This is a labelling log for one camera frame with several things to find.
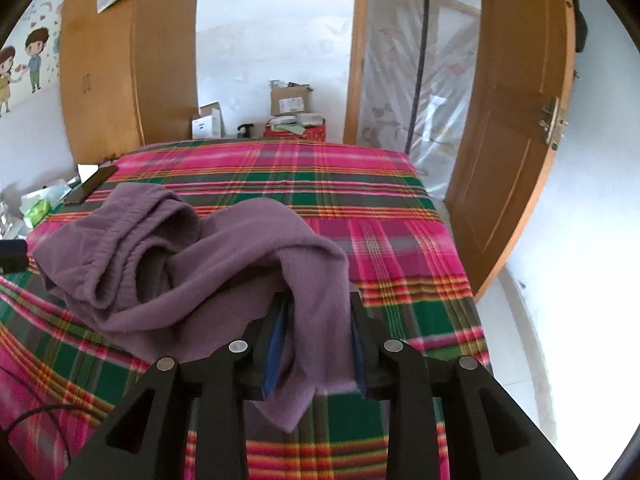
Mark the green packet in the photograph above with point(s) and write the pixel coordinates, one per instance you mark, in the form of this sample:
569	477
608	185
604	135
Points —
37	212

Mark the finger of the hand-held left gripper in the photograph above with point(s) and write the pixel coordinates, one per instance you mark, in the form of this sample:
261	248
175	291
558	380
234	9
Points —
12	256

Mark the brown cardboard box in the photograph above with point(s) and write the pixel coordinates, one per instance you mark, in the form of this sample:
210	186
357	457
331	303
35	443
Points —
290	97

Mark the cartoon wall poster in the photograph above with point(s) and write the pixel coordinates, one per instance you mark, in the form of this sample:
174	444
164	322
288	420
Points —
35	55

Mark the white paper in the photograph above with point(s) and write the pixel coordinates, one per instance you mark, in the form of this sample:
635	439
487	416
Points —
86	172

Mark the purple fleece pants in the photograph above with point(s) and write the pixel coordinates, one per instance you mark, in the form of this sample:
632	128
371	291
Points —
225	270

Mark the clear plastic bottle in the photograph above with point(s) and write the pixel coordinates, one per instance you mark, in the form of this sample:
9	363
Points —
6	215

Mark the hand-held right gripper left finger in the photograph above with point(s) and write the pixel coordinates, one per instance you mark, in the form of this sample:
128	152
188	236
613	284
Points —
275	340

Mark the clear plastic sheet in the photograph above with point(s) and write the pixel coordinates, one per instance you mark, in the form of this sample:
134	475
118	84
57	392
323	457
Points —
395	85

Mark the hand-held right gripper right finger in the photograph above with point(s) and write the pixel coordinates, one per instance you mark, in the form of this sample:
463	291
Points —
357	355

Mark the small open cardboard box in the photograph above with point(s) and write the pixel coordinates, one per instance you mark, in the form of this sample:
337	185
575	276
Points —
215	110

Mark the red patterned box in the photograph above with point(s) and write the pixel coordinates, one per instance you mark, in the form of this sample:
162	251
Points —
312	134

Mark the wooden door frame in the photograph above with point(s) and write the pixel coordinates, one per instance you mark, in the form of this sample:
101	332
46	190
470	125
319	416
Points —
357	60

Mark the black smartphone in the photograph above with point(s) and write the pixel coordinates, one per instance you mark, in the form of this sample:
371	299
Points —
90	185

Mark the metal door lock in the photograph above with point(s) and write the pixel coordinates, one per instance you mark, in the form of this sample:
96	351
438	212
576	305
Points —
550	120

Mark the black pump bottle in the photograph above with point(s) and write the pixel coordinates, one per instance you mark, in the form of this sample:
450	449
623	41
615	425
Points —
245	131

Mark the pink green plaid blanket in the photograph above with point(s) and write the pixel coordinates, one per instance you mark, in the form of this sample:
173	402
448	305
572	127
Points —
350	195

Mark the wooden wardrobe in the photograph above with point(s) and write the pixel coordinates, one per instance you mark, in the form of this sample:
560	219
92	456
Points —
125	85

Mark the wooden door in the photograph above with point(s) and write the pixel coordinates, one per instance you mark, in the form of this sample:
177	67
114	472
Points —
505	110

